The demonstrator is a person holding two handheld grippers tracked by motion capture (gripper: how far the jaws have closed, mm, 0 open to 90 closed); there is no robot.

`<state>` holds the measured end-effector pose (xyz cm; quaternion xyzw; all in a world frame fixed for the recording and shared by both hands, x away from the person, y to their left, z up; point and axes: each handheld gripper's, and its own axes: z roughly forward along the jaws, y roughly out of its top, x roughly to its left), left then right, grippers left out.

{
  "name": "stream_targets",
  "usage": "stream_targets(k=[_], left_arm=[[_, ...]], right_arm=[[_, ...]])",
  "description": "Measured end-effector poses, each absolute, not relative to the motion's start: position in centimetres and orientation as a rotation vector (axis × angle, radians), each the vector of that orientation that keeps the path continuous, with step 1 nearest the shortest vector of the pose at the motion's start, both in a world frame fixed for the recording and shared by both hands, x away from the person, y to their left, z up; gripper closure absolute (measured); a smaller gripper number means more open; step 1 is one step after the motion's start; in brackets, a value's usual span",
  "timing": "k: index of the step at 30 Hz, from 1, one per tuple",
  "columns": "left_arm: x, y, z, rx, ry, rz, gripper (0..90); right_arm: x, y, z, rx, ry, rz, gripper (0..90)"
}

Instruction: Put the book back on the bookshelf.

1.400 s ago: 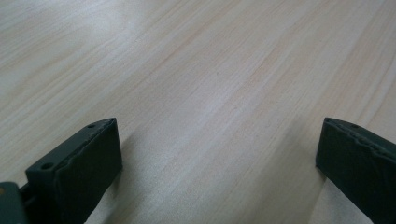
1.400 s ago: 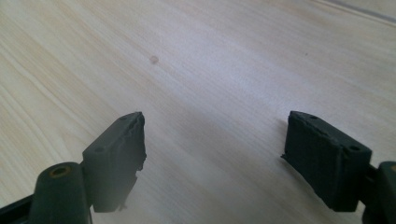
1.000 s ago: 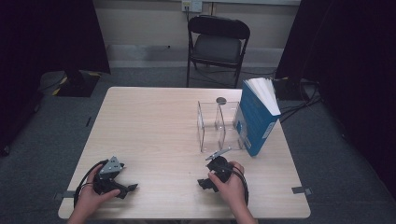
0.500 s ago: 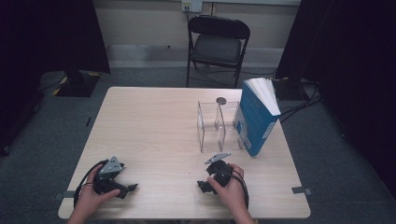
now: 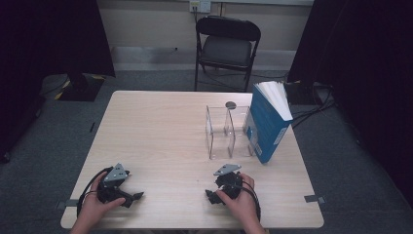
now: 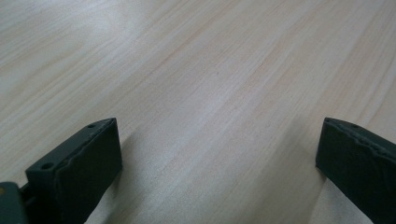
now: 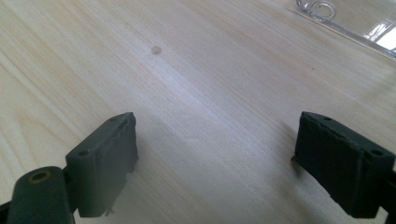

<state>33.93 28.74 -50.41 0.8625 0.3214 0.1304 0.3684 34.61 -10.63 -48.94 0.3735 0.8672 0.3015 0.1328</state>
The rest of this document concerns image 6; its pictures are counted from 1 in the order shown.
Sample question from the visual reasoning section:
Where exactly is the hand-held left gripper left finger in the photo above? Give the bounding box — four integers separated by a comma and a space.
24, 117, 123, 224

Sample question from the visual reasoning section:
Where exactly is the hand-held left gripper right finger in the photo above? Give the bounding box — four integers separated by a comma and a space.
315, 117, 396, 224

